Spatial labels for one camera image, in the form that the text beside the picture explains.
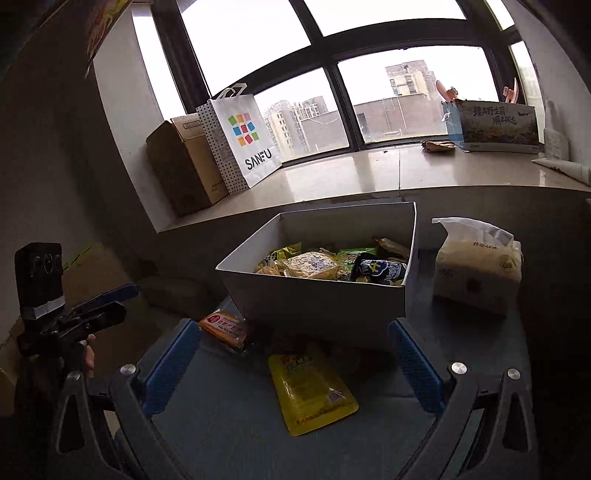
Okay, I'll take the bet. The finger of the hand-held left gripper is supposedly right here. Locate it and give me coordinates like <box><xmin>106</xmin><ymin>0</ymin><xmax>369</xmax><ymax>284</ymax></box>
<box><xmin>67</xmin><ymin>302</ymin><xmax>128</xmax><ymax>343</ymax></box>
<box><xmin>65</xmin><ymin>283</ymin><xmax>140</xmax><ymax>319</ymax></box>

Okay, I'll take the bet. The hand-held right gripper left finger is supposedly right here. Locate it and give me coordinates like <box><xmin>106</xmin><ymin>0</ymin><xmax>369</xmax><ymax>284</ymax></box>
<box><xmin>48</xmin><ymin>318</ymin><xmax>202</xmax><ymax>480</ymax></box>

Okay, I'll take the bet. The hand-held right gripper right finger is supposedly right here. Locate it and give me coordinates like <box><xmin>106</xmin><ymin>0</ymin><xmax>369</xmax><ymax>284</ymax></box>
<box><xmin>388</xmin><ymin>318</ymin><xmax>542</xmax><ymax>480</ymax></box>

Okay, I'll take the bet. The orange snack packet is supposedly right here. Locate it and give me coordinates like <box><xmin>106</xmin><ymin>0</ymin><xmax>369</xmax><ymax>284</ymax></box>
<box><xmin>199</xmin><ymin>309</ymin><xmax>250</xmax><ymax>350</ymax></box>

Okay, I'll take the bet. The dark blue snack packet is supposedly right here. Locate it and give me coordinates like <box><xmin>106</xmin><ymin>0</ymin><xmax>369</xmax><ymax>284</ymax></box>
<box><xmin>350</xmin><ymin>257</ymin><xmax>408</xmax><ymax>288</ymax></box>

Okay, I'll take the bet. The white cardboard box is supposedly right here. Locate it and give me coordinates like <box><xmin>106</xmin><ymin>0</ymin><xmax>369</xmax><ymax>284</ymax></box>
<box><xmin>215</xmin><ymin>200</ymin><xmax>419</xmax><ymax>345</ymax></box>

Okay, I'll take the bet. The person's left hand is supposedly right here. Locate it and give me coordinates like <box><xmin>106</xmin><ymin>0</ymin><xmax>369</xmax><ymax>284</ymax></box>
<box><xmin>82</xmin><ymin>334</ymin><xmax>97</xmax><ymax>378</ymax></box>

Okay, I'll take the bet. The open brown cardboard box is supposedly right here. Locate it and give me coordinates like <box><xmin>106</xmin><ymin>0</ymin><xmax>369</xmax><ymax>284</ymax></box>
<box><xmin>0</xmin><ymin>242</ymin><xmax>153</xmax><ymax>407</ymax></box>

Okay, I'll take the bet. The beige tissue pack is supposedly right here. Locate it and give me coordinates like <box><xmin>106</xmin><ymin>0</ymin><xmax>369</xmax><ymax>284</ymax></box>
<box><xmin>431</xmin><ymin>216</ymin><xmax>524</xmax><ymax>316</ymax></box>

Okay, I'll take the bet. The brown cardboard carton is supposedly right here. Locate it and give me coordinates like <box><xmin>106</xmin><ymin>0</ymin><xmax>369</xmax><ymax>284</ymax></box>
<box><xmin>146</xmin><ymin>115</ymin><xmax>230</xmax><ymax>218</ymax></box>

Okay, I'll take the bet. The white paper shopping bag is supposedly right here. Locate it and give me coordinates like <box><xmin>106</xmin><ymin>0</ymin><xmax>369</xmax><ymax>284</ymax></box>
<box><xmin>196</xmin><ymin>82</ymin><xmax>283</xmax><ymax>195</ymax></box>

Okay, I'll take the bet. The white tube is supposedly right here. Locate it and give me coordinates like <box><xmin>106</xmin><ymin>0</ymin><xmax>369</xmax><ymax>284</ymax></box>
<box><xmin>531</xmin><ymin>157</ymin><xmax>591</xmax><ymax>184</ymax></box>

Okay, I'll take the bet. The printed blue carton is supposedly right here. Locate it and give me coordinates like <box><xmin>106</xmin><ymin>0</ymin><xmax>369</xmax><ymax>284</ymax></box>
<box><xmin>442</xmin><ymin>99</ymin><xmax>540</xmax><ymax>155</ymax></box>

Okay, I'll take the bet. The white pouch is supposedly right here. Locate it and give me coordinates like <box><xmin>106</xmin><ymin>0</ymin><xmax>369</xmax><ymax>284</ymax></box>
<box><xmin>543</xmin><ymin>99</ymin><xmax>571</xmax><ymax>160</ymax></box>

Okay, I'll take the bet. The black framed window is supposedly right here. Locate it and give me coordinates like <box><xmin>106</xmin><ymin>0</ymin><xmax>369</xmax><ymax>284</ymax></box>
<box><xmin>151</xmin><ymin>0</ymin><xmax>546</xmax><ymax>163</ymax></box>

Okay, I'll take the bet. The colourful wall poster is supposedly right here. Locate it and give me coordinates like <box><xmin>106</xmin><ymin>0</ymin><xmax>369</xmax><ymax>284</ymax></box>
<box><xmin>85</xmin><ymin>0</ymin><xmax>135</xmax><ymax>77</ymax></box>

